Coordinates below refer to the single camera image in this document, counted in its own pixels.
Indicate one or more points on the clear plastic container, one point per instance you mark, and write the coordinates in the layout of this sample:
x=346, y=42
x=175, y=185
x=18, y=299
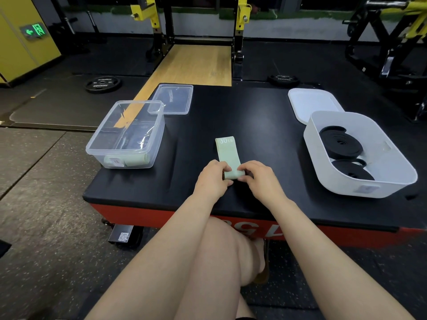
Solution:
x=123, y=129

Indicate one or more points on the person's right hand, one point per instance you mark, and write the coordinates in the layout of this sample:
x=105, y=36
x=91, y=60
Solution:
x=265, y=184

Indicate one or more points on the wooden lifting platform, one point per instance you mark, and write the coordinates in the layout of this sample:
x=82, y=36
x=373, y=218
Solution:
x=190, y=66

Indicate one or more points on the clear plastic lid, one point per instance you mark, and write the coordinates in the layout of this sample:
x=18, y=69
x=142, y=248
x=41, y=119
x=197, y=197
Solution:
x=173, y=99

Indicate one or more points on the white plastic lid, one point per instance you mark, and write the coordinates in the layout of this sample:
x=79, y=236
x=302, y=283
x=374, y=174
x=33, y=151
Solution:
x=312, y=103

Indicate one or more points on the black weight plate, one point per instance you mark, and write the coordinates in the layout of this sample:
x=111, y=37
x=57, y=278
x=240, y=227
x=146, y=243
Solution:
x=283, y=80
x=103, y=84

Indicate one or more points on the yellow black squat rack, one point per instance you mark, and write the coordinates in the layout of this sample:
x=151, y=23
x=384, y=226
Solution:
x=238, y=39

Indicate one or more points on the person's left hand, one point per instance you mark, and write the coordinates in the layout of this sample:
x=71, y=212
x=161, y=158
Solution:
x=211, y=181

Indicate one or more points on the black flat floor pad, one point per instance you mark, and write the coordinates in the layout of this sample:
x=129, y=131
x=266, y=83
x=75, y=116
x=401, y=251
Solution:
x=4, y=248

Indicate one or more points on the person's left leg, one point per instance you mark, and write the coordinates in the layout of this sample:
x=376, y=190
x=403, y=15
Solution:
x=217, y=263

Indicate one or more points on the wide black resistance band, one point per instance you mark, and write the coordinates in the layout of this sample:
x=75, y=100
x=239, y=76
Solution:
x=340, y=143

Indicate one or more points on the yellow black exercise machine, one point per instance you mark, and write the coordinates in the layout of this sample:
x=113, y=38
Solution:
x=387, y=63

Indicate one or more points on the black upright bar holder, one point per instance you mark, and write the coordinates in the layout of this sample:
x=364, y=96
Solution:
x=94, y=24

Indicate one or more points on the light green resistance band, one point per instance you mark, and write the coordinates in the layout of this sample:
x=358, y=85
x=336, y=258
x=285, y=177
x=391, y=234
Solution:
x=138, y=159
x=228, y=153
x=109, y=162

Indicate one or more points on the black plyo platform red side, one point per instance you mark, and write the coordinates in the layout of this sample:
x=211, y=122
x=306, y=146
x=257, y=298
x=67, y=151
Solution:
x=183, y=189

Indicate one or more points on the person's right leg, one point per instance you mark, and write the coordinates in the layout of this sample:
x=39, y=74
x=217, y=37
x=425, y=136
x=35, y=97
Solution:
x=243, y=308

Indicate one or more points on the person's right forearm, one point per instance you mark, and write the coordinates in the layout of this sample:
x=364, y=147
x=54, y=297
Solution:
x=340, y=263

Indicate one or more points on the white plastic bin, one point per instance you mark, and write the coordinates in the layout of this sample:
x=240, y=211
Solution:
x=393, y=169

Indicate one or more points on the thin black resistance band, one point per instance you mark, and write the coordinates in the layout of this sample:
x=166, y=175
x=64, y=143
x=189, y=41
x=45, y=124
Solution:
x=352, y=171

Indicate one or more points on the person's left forearm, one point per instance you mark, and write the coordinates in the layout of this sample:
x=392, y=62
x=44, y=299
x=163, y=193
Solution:
x=153, y=263

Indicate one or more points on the green exit sign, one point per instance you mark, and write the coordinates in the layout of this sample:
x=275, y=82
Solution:
x=35, y=30

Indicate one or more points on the brown sandal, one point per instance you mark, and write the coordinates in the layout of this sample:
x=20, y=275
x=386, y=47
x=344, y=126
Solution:
x=266, y=273

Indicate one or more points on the person's leg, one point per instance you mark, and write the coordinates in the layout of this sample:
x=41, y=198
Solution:
x=217, y=263
x=243, y=308

